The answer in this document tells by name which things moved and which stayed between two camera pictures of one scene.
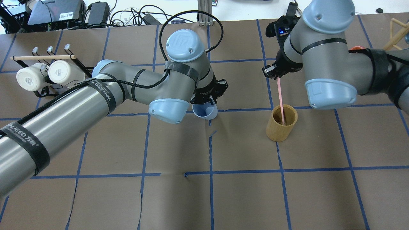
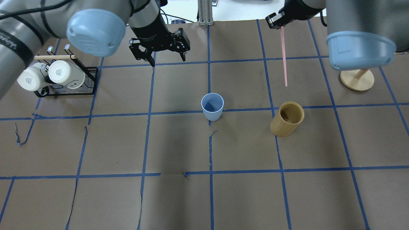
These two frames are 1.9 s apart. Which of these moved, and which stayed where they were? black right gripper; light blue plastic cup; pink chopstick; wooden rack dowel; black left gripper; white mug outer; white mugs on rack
Moved: light blue plastic cup; pink chopstick; black left gripper; black right gripper
Stayed: wooden rack dowel; white mug outer; white mugs on rack
